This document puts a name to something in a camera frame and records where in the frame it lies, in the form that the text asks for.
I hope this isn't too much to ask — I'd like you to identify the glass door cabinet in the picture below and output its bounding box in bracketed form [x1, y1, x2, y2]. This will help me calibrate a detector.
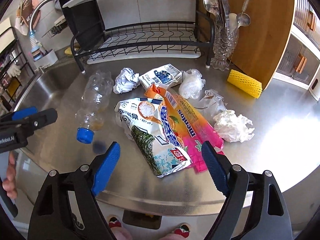
[273, 0, 319, 101]

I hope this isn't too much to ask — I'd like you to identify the person's left hand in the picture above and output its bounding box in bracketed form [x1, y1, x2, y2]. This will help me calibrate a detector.
[2, 151, 18, 200]

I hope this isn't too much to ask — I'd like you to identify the clear plastic wrapper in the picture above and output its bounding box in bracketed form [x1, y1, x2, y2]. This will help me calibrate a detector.
[188, 89, 226, 126]

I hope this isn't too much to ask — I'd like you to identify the crumpled white plastic bag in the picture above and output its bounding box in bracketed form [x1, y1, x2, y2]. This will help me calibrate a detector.
[178, 69, 206, 99]

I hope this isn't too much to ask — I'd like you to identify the clear plastic bottle blue cap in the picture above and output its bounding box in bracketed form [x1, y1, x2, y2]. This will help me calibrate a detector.
[75, 70, 114, 144]

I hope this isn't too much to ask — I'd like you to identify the crumpled white blue paper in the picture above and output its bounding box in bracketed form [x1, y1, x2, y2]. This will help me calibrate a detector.
[113, 68, 140, 94]

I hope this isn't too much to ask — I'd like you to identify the wooden cutting board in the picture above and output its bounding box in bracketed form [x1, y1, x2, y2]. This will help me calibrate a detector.
[228, 0, 295, 89]

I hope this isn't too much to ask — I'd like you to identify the black trash bin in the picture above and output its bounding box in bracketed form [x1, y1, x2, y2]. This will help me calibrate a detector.
[122, 210, 162, 230]

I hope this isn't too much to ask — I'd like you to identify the white blue salt bag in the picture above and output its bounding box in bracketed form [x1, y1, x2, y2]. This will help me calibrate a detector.
[114, 98, 192, 178]

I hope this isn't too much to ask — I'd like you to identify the glass fish utensil holder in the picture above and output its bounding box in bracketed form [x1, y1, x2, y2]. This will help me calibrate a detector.
[210, 20, 239, 71]

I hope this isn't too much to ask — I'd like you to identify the steel kitchen sink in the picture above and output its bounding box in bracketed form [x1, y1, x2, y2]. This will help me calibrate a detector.
[12, 59, 80, 111]

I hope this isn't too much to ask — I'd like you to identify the steel spoon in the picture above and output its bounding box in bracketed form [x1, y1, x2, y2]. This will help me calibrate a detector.
[203, 0, 219, 17]

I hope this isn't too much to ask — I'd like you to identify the yellow foam fruit net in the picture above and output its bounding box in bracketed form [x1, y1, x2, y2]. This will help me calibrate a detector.
[227, 69, 263, 99]

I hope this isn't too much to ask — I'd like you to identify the black storage shelf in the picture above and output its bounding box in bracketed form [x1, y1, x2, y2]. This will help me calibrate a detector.
[1, 26, 35, 112]

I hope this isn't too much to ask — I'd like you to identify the steel knife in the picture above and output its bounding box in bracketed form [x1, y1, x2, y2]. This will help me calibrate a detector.
[222, 0, 230, 35]

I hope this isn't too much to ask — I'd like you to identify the white blue milk carton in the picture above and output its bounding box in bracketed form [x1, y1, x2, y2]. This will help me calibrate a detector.
[139, 64, 182, 89]

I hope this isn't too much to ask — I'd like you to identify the red black slipper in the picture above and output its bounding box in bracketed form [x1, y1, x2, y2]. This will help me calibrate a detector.
[173, 223, 190, 238]

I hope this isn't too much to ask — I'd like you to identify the orange pink mentos wrapper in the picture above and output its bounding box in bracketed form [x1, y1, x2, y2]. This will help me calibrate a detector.
[145, 85, 223, 173]

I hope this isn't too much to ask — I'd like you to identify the curved steel faucet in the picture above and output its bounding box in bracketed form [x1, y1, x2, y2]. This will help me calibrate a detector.
[28, 0, 60, 62]

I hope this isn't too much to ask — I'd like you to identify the white tissue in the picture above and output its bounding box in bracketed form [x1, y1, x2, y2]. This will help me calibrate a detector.
[213, 109, 255, 142]

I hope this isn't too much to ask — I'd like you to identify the black wire dish rack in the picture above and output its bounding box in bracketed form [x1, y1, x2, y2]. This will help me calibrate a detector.
[58, 0, 215, 73]

